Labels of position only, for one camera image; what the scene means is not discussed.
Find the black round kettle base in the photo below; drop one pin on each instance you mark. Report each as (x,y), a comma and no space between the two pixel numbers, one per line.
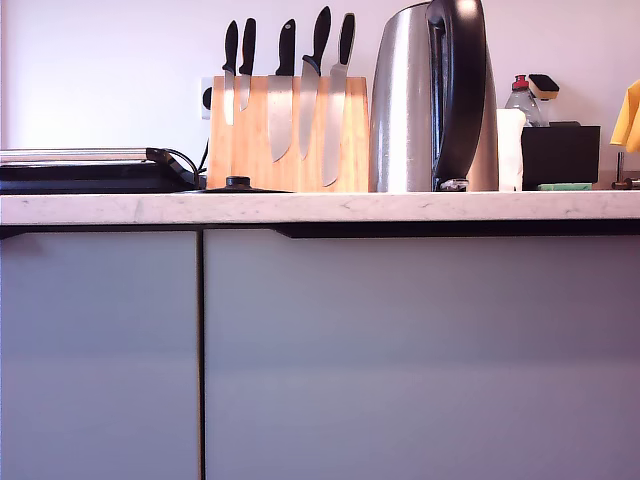
(238,183)

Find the wooden knife block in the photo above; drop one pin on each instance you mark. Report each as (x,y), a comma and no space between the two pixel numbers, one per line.
(250,160)

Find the wide grey cabinet door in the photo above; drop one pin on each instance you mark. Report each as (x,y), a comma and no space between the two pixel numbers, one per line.
(420,360)

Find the clear bottle red cap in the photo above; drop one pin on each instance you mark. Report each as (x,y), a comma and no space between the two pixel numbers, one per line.
(522,102)

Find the narrow grey cabinet door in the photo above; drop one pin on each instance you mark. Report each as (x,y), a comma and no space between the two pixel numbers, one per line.
(100,350)

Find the green sponge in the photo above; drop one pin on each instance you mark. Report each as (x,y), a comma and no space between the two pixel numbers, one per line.
(565,186)

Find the black tabletop grill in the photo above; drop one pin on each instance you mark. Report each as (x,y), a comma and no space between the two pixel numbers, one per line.
(75,172)

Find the black sink caddy box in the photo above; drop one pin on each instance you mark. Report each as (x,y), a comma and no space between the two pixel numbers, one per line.
(560,155)

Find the black and yellow dish sponge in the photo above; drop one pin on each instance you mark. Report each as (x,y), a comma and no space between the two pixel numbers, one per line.
(544,84)

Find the yellow cloth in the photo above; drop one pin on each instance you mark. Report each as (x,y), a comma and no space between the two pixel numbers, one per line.
(629,120)

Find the white wall socket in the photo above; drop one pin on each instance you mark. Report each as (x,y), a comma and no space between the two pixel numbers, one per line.
(206,100)

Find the metal post stand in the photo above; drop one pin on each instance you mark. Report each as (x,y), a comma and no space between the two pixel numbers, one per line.
(620,165)

